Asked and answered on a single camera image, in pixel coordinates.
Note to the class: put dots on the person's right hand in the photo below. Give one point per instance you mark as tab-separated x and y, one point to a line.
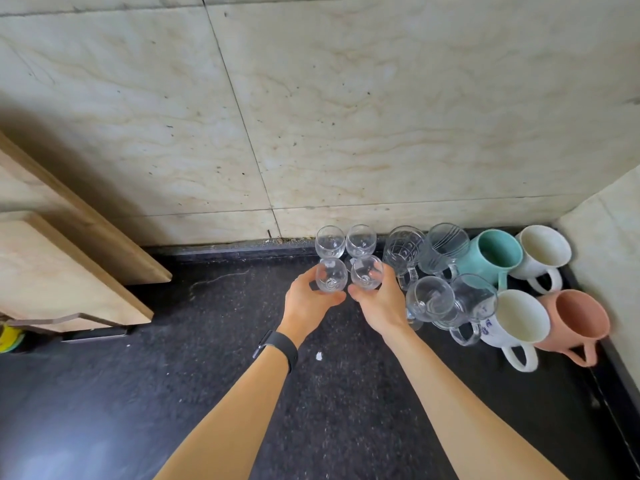
385	309

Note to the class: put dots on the plain white ceramic mug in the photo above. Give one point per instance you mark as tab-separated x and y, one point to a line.
542	253

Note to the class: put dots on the small clear wine glass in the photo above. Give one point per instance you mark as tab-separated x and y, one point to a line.
331	275
366	271
361	240
330	241

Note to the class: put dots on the diamond patterned glass mug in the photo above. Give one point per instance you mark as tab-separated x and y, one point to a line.
404	250

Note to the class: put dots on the yellow object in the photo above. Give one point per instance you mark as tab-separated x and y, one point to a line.
7	338

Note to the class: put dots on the large wooden cabinet door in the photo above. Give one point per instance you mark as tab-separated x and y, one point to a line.
75	219

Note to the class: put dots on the white ceramic mug with print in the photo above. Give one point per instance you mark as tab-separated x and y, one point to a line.
517	322

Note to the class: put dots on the person's right thumb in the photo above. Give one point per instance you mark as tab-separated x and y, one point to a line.
359	294

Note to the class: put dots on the teal ceramic mug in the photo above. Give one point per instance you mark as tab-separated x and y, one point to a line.
492	254

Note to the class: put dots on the pink ceramic mug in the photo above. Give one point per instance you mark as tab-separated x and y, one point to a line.
575	322

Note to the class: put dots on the person's left hand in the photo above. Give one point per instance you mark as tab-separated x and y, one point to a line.
302	312

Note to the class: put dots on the black wrist band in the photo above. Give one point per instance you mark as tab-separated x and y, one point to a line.
280	344

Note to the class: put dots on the person's right forearm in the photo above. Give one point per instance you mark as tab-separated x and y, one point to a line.
465	414

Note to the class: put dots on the line patterned glass mug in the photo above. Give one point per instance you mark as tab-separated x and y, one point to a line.
446	247

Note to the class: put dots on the person's left forearm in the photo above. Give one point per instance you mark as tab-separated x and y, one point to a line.
235	419

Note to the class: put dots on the small wooden cabinet door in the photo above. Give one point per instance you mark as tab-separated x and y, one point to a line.
60	274

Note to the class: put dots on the person's left thumb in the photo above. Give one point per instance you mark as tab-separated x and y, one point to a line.
330	298

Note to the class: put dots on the plain clear glass mug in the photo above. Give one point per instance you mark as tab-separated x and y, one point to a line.
470	305
429	298

